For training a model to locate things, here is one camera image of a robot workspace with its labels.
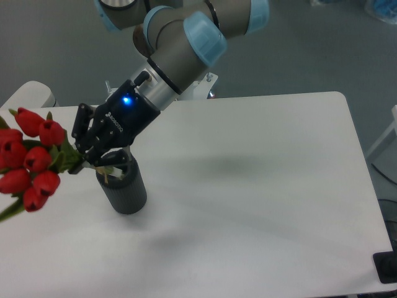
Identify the dark grey ribbed vase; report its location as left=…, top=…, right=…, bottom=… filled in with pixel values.
left=96, top=156, right=147, bottom=214

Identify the white furniture leg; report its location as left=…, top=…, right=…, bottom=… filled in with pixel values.
left=365, top=106, right=396, bottom=163

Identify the blue plastic bag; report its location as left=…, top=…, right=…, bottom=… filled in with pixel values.
left=365, top=0, right=396, bottom=24

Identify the black floor cable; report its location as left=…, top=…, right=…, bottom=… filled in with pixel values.
left=371, top=161, right=397, bottom=184

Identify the black device at table edge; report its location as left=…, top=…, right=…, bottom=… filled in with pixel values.
left=373, top=251, right=396, bottom=284

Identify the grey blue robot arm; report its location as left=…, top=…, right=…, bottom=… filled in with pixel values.
left=68, top=1, right=270, bottom=174

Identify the red tulip bouquet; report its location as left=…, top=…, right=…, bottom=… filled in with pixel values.
left=0, top=107, right=123, bottom=223

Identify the white chair back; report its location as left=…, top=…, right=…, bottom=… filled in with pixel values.
left=1, top=81, right=60, bottom=110

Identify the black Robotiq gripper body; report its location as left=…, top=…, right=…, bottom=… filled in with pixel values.
left=88, top=79, right=160, bottom=157

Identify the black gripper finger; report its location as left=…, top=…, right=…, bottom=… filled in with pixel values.
left=71, top=103, right=96, bottom=149
left=68, top=148, right=132, bottom=174

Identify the white pedestal base frame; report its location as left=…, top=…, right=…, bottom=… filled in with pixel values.
left=106, top=68, right=218, bottom=111

